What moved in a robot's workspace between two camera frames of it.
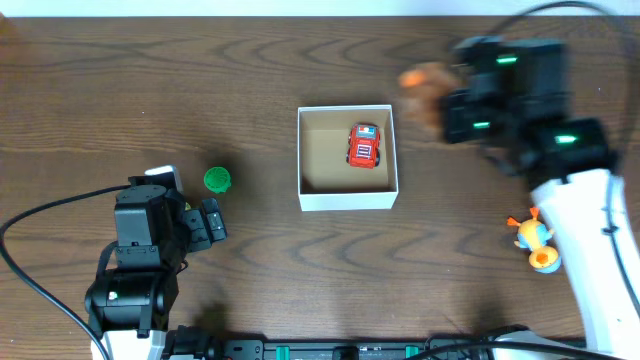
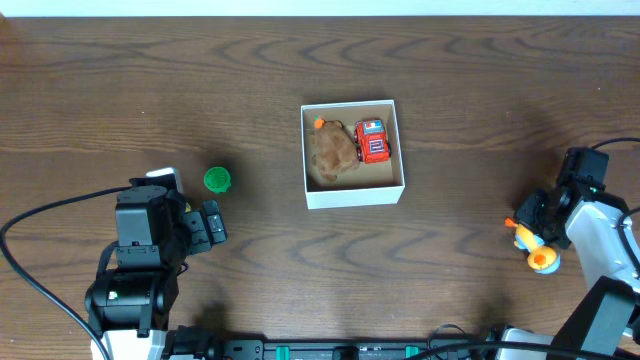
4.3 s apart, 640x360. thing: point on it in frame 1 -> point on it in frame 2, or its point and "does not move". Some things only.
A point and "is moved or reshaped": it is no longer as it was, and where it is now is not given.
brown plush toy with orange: [423, 86] -> [334, 151]
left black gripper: [198, 228] does not move
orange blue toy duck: [534, 236] does not move
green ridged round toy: [217, 179] does not move
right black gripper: [455, 106] -> [525, 214]
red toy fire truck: [364, 144] is moved or reshaped
